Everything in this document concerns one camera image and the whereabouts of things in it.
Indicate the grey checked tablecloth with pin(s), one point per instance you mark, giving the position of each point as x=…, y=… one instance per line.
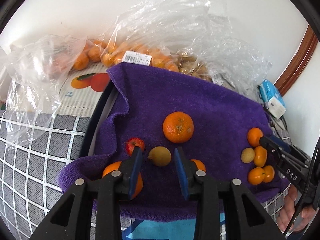
x=29, y=172

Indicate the fruit print box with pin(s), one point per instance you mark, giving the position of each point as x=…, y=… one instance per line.
x=82, y=90

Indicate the small orange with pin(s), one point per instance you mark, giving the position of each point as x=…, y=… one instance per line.
x=254, y=135
x=199, y=164
x=269, y=173

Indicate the large clear plastic bag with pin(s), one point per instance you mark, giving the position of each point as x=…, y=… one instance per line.
x=194, y=36

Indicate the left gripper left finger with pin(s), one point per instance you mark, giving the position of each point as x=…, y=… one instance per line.
x=70, y=217

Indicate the small red apple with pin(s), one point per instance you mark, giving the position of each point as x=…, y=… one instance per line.
x=132, y=143

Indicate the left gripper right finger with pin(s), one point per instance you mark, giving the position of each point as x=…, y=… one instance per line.
x=245, y=217

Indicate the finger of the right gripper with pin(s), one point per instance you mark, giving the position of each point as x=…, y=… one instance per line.
x=292, y=150
x=280, y=156

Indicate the yellow-green round fruit back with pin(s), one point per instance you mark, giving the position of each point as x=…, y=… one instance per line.
x=247, y=155

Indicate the yellow-green round fruit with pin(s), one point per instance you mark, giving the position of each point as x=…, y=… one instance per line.
x=247, y=155
x=160, y=156

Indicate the purple towel on tray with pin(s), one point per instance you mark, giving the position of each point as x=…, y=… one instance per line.
x=169, y=109

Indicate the oval orange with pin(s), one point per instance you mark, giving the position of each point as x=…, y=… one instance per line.
x=260, y=157

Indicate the bagged oranges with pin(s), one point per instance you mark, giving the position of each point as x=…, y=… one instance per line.
x=125, y=55

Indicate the small clear plastic bag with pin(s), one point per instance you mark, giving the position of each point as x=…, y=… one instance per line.
x=37, y=73

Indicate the blue white tissue pack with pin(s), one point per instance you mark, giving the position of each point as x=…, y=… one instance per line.
x=272, y=99

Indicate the brown wooden door frame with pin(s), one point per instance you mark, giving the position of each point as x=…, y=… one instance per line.
x=298, y=63

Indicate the person's right hand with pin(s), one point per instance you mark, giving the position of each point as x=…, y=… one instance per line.
x=288, y=210

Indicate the black tray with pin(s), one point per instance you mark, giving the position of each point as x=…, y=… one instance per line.
x=101, y=112

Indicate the white plastic bag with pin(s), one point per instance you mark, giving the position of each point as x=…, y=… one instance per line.
x=5, y=80

